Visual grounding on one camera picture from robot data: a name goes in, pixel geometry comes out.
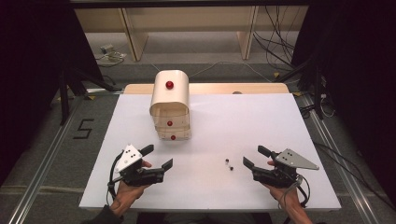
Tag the person's right hand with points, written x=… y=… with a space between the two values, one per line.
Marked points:
x=288 y=197

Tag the black metal stand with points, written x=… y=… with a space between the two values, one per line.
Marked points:
x=317 y=93

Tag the light wooden shelf unit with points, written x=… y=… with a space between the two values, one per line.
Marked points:
x=186 y=18

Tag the cream wooden drawer cabinet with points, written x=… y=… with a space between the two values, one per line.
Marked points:
x=169 y=95

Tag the black tripod stand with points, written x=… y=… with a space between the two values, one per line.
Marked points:
x=63 y=99

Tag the white table board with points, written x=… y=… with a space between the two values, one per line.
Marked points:
x=218 y=124

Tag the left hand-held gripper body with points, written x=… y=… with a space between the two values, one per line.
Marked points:
x=127 y=157

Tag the person's left hand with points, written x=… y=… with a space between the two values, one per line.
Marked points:
x=127 y=196

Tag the shallow drawer with red knob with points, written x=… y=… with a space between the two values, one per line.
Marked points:
x=177 y=122

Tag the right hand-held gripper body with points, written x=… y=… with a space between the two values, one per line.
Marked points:
x=292 y=160

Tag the aluminium floor rail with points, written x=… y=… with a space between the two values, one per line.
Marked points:
x=37 y=177
x=345 y=177

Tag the white power strip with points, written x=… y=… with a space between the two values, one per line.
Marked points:
x=107 y=49

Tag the black curtain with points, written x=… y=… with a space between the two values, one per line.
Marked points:
x=31 y=62
x=358 y=62

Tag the low drawer with red knob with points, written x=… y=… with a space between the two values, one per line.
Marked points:
x=179 y=136

